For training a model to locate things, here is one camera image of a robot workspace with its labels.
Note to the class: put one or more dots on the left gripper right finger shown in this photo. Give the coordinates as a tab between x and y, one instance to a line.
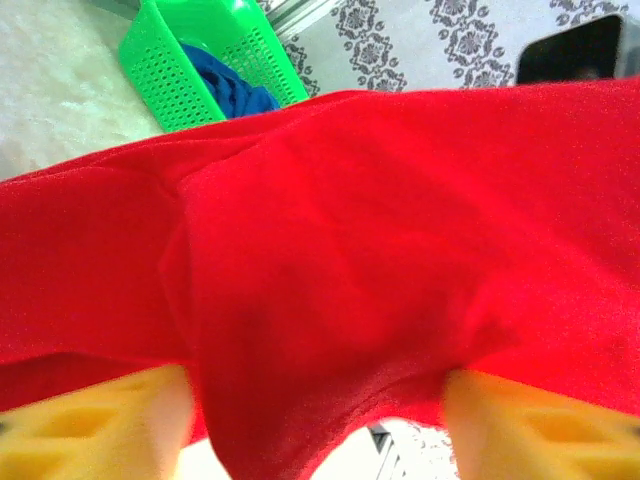
540	435

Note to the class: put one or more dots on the red printed t-shirt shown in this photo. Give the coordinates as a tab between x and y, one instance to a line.
350	250

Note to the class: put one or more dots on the blue cloth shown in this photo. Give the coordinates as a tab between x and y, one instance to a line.
235	90

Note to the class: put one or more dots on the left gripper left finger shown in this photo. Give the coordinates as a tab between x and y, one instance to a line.
90	435

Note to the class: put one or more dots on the green plastic basket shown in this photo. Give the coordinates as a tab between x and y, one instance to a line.
165	85

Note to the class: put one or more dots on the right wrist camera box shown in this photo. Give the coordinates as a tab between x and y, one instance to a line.
570	55

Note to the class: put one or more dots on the aluminium frame post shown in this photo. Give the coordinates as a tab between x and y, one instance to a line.
280	17

